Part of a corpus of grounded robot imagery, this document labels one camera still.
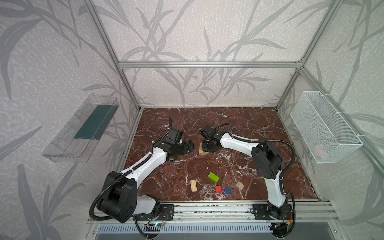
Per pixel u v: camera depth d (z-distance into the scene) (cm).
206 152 92
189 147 77
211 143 71
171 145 65
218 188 81
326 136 63
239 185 81
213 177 84
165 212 73
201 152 93
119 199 41
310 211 76
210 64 99
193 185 82
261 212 73
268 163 52
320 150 73
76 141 64
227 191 81
